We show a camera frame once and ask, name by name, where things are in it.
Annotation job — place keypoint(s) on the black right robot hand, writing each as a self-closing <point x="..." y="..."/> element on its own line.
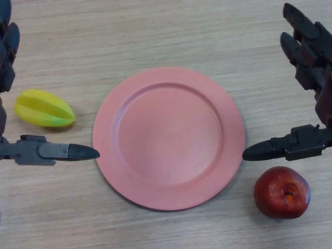
<point x="308" y="140"/>

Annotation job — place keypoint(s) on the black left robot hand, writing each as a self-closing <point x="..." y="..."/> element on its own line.
<point x="33" y="150"/>

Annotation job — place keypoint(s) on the yellow green starfruit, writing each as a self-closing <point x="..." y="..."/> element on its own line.
<point x="42" y="109"/>

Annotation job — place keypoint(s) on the pink round plate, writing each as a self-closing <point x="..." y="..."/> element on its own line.
<point x="168" y="140"/>

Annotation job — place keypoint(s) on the red apple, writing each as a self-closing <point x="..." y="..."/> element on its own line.
<point x="281" y="193"/>

